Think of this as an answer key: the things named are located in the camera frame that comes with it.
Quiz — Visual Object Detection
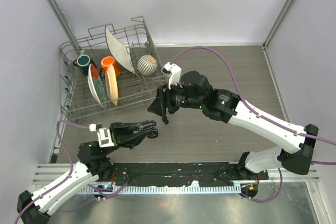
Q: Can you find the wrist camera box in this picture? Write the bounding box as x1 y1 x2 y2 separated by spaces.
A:
161 62 182 89
89 124 116 148

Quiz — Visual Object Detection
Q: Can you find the grey wire dish rack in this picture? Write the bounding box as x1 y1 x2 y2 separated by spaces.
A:
59 16 165 122

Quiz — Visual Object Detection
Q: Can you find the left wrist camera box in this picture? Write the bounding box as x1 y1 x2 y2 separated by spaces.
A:
89 124 116 148

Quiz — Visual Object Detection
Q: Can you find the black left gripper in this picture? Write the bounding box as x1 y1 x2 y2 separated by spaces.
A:
101 121 152 157

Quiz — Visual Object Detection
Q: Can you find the teal mug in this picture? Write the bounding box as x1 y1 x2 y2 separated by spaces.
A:
73 54 96 76

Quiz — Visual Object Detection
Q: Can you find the white square plate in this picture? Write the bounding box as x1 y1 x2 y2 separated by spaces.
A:
105 26 136 74

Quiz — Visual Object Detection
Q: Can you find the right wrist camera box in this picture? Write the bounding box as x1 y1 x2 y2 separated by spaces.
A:
161 62 182 89

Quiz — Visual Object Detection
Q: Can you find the beige plate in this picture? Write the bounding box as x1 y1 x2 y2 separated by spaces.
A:
105 73 119 106

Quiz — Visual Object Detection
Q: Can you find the white slotted cable duct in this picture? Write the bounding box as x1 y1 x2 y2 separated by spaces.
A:
78 183 242 195

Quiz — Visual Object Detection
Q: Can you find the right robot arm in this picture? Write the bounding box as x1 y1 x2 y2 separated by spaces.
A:
148 71 318 179

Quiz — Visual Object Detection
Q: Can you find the orange mug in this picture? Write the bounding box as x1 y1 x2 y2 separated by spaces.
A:
99 56 121 79

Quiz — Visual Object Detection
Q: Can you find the black earbud charging case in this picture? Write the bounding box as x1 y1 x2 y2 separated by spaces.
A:
147 129 159 138

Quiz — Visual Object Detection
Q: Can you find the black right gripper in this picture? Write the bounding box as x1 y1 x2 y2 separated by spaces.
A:
148 79 204 116

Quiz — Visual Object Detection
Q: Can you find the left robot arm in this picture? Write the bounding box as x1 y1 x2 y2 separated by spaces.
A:
14 120 158 223

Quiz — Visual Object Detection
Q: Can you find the red teal floral plate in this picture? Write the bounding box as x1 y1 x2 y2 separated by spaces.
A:
87 63 107 109

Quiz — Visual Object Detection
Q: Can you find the black earbud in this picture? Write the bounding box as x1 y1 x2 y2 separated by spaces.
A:
162 116 169 124

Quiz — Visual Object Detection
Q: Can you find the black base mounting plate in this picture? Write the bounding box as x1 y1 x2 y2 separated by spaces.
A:
108 162 269 187

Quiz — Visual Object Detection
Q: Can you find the striped grey white bowl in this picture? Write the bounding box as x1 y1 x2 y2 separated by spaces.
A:
138 55 158 76

